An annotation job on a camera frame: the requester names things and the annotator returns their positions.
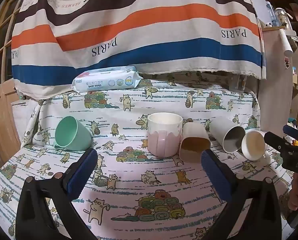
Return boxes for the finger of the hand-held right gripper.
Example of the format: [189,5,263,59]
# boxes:
[283,125,298,143]
[264,131,298,156]

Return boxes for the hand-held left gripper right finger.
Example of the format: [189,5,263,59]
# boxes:
[201,149,282,240]

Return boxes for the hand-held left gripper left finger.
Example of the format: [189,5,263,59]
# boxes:
[15,148,99,240]

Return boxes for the pink and white mug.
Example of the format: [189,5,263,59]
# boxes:
[147,112,183,158]

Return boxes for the beige cup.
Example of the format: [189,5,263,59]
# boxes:
[179,122,211,163]

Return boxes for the white cup with grey inside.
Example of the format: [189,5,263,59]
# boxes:
[210,116,246,153]

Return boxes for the green cup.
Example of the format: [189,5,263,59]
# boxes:
[53,116,94,152]

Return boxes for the white mug with cream inside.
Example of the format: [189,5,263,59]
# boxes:
[241,130,271,161]

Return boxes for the cat print table cloth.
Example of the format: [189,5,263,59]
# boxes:
[0,78,298,240]

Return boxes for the white paper roll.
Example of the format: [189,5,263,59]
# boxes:
[278,29,295,56]

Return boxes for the baby wipes packet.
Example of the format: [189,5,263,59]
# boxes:
[72,66,144,93]

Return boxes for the clear jar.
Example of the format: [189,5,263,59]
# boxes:
[275,7,292,28]

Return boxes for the clear plastic bottle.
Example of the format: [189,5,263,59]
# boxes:
[265,1,277,27]

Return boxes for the striped cloth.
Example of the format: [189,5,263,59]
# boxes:
[11,0,267,101]

